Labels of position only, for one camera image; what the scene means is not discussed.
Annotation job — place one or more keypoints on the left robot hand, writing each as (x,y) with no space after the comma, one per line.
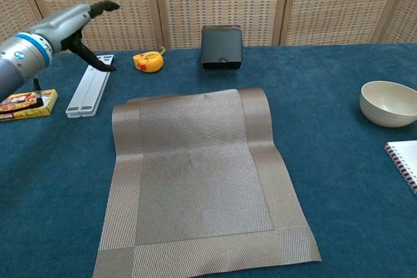
(62,27)

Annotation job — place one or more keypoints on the gray woven placemat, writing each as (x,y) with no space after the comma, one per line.
(202,177)

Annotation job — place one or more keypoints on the white bowl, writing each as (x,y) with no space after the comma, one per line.
(384,112)

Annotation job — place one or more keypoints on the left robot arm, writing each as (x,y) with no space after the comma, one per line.
(13,66)

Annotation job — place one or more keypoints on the white folding stand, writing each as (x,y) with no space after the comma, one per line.
(86,92)

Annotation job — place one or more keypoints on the yellow curry roux box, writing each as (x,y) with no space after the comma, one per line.
(29,113)

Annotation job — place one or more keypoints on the yellow tape measure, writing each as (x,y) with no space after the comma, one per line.
(148,62)

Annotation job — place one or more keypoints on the black cardboard box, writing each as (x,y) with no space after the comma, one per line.
(221,47)

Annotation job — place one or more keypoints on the blue table cover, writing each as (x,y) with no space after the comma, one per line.
(325,95)

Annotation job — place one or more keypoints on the white spiral notebook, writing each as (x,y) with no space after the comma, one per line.
(407,157)

